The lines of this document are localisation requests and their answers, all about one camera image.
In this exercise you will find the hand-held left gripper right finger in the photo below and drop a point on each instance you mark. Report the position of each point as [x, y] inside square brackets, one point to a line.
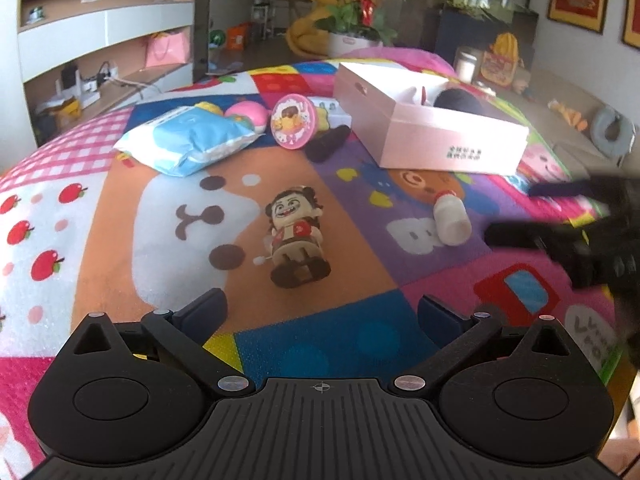
[435, 315]

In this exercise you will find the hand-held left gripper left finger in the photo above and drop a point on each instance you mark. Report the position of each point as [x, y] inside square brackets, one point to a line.
[205, 310]

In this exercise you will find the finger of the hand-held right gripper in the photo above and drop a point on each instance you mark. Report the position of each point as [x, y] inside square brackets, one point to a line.
[560, 188]
[520, 236]

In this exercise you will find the small white bottle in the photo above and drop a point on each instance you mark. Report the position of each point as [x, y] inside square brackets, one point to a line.
[452, 222]

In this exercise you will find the pink cardboard box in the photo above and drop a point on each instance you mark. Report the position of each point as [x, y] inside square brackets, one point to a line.
[440, 135]

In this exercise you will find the pink pig toy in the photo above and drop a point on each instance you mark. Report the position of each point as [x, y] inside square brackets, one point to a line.
[247, 112]

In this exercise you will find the grey neck pillow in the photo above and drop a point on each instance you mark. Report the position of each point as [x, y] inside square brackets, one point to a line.
[600, 130]

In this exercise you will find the orange toy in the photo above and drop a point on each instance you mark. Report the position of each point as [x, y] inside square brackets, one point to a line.
[567, 115]

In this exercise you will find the beige sofa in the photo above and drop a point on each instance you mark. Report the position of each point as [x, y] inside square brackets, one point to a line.
[565, 95]

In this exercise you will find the colourful printed blanket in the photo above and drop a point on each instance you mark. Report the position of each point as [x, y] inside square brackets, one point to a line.
[350, 270]

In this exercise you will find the wind-up figure toy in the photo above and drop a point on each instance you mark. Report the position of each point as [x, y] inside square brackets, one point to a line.
[292, 232]

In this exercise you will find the yellow printed bag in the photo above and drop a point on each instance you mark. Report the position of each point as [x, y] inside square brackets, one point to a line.
[500, 62]

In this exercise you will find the white jar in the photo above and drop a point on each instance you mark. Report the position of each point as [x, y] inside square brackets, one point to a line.
[469, 64]

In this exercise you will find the blue white wipes packet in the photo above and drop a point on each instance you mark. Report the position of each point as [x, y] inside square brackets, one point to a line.
[185, 135]

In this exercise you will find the dark blue cabinet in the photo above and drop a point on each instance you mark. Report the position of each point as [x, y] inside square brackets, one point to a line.
[450, 35]

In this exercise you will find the dark brown oblong object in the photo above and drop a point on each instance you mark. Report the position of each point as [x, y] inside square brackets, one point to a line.
[325, 145]

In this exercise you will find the round pink tin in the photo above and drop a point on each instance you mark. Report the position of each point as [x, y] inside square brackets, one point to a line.
[292, 122]

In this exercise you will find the yellow toy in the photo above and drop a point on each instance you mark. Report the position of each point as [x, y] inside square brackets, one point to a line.
[67, 112]

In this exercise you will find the white power strip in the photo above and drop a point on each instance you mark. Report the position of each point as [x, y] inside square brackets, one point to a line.
[97, 82]

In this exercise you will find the pink gift bag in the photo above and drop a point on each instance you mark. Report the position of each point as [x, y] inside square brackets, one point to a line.
[167, 49]

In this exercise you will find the green ball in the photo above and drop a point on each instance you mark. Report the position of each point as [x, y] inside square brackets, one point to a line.
[217, 37]

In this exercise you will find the pink potted flowers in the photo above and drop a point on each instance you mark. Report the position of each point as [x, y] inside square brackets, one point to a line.
[357, 5]

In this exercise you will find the orange box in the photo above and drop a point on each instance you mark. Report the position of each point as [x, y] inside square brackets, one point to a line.
[240, 36]

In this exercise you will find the yellow plush cushion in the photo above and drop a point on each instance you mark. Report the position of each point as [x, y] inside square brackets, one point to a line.
[305, 35]

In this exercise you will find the wooden white television cabinet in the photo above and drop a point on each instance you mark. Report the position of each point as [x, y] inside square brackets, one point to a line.
[100, 25]

